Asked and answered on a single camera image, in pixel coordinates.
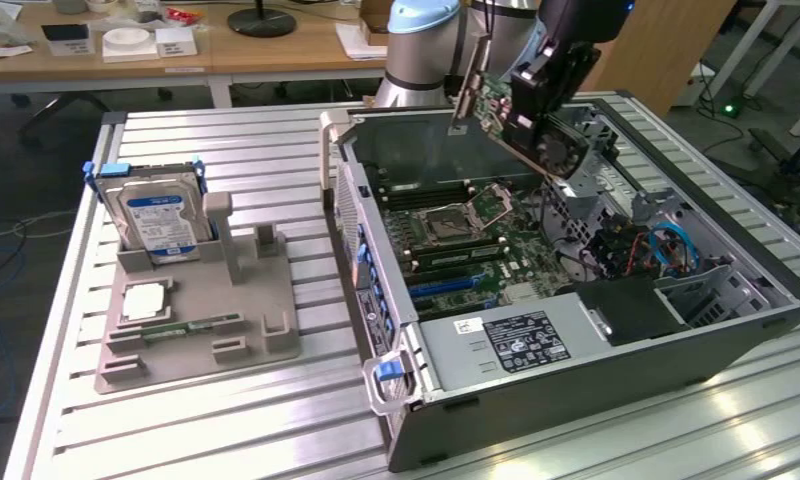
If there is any white box with round hollow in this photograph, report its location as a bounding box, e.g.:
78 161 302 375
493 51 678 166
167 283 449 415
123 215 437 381
101 27 159 64

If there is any wooden cabinet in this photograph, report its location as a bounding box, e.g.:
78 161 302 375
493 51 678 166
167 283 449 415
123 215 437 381
572 0 738 116

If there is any red packet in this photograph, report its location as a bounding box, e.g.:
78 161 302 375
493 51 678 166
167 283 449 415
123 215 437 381
163 5 199 27

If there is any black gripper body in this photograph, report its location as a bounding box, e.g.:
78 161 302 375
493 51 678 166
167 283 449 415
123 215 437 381
509 0 636 124

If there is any hard disk with blue caddy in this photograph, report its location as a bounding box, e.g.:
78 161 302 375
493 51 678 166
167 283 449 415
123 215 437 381
81 157 209 265

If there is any blue wire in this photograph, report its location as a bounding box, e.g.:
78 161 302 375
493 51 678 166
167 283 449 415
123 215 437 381
645 227 701 277

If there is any white box with printed label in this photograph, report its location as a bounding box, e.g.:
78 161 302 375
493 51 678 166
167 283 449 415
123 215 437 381
153 27 198 58

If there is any white paper stack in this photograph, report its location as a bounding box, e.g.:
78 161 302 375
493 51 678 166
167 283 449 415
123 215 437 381
334 22 389 61

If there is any metal disk bay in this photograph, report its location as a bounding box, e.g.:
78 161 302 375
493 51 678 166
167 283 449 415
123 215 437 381
652 263 774 330

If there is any wooden desk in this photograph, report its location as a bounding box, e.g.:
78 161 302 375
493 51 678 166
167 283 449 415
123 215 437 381
0 0 574 86

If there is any CPU socket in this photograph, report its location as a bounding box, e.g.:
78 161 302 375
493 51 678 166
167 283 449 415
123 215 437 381
415 202 492 242

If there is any black round lamp base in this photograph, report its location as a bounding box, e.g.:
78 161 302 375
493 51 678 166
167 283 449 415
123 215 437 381
226 0 298 38

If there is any red wire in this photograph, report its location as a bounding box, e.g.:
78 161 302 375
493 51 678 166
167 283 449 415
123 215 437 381
628 232 649 272

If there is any green motherboard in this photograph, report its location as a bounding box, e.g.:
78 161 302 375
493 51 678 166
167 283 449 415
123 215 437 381
365 164 574 321

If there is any metal socket cover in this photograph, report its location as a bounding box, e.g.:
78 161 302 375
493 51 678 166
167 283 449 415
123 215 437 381
469 182 516 229

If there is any brown cardboard box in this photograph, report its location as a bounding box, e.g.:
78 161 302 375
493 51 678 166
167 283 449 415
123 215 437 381
358 0 394 47

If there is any grey power supply unit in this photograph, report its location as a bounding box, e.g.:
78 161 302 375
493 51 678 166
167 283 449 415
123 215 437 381
417 292 614 394

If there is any white box with black top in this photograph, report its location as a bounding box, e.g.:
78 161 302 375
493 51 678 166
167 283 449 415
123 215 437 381
38 23 97 58

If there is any perforated metal drive cage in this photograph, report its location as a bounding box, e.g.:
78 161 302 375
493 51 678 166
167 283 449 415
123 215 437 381
542 149 618 244

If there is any green RAM stick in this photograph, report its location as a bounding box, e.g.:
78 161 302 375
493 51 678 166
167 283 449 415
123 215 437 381
142 313 242 342

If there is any silver CPU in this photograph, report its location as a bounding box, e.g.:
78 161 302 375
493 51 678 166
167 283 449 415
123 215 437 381
119 284 173 320

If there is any black installed RAM stick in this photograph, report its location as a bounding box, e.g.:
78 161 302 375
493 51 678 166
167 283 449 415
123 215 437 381
411 247 509 275
405 242 501 265

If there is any grey parts rack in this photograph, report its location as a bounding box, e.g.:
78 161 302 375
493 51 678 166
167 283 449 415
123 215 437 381
91 189 302 396

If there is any graphics card with black fan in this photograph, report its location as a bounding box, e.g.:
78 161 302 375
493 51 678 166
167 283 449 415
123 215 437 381
450 33 592 181

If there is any white desk frame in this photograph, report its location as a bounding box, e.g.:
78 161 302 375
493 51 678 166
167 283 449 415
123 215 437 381
704 0 800 137

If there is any open black PC case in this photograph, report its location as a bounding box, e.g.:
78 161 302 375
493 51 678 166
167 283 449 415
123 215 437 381
317 89 800 474

